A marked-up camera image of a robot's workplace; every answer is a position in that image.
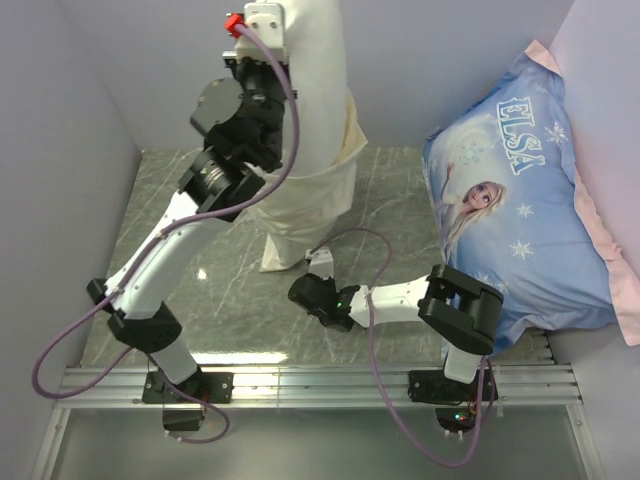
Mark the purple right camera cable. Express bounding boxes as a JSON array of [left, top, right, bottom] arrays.
[[309, 227, 494, 469]]

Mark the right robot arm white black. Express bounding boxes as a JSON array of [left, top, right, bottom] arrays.
[[288, 265, 504, 400]]

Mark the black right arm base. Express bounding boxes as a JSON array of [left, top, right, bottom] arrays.
[[408, 368, 498, 438]]

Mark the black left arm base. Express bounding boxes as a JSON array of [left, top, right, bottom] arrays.
[[141, 371, 234, 440]]

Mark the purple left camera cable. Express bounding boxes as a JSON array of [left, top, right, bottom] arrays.
[[32, 24, 302, 445]]

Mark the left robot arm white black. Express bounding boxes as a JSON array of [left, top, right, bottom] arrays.
[[87, 57, 293, 402]]

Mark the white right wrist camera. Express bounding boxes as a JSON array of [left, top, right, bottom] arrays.
[[305, 247, 334, 280]]

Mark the white pillow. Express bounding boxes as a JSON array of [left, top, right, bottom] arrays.
[[281, 1, 348, 177]]

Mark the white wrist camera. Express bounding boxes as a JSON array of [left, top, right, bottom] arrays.
[[305, 247, 334, 280], [222, 1, 289, 65]]

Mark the cream pillowcase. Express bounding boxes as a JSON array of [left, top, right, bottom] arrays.
[[249, 95, 367, 272]]

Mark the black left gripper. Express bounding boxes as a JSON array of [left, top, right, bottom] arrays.
[[222, 38, 298, 165]]

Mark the purple camera cable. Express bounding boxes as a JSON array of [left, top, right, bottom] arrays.
[[32, 24, 302, 445], [309, 227, 494, 469]]

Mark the aluminium mounting rail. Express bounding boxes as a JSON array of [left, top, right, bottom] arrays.
[[32, 362, 604, 479]]

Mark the blue Elsa pillow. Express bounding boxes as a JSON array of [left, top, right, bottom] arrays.
[[422, 42, 639, 351]]

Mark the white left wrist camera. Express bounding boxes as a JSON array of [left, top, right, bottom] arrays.
[[222, 1, 289, 65]]

